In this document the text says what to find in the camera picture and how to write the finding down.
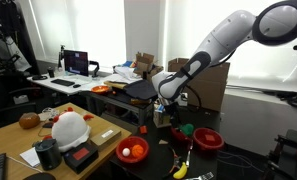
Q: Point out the orange square block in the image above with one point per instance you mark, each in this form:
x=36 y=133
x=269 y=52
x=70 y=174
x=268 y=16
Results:
x=209 y=137

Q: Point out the black cylinder speaker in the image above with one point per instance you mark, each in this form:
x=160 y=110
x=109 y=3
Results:
x=48 y=154

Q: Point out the black box red label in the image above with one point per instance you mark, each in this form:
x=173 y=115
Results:
x=80 y=157

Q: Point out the computer monitor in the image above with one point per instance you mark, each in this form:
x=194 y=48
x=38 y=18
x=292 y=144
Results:
x=76 y=62

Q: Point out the small orange cube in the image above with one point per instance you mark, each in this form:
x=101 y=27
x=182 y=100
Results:
x=143 y=129

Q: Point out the white plush chicken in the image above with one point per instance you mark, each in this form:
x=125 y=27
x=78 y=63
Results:
x=69 y=129

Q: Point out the large cardboard box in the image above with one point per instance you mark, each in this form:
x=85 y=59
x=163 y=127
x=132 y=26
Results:
x=207 y=88

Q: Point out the red bowl with balls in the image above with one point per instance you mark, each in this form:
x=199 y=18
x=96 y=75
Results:
x=132 y=149

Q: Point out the black orange pliers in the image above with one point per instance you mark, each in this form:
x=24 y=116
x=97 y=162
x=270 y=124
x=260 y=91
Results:
x=176 y=161

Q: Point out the black keyboard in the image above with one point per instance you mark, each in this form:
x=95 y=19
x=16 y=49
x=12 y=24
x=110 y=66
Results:
x=62 y=82

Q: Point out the wooden table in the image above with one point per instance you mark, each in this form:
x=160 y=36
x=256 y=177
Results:
x=14 y=140

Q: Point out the flat brown box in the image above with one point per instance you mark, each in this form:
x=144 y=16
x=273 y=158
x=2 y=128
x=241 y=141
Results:
x=106 y=137

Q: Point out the middle red bowl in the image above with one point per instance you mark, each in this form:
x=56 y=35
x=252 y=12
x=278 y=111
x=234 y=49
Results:
x=179 y=135

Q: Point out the red bowl with orange block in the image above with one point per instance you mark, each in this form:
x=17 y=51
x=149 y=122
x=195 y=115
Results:
x=203 y=144

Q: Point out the brown football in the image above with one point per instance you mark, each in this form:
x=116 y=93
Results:
x=29 y=120

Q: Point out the green plush object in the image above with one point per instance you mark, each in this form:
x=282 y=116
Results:
x=187 y=129

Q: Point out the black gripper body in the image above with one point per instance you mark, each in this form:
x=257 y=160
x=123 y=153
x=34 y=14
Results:
x=171 y=109

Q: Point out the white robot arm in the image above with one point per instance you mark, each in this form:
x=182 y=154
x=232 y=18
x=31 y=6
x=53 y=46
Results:
x=275 y=25

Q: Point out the small cardboard box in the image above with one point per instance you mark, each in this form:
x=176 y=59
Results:
x=160 y=117

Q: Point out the yellow banana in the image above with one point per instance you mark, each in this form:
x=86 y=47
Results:
x=181 y=172

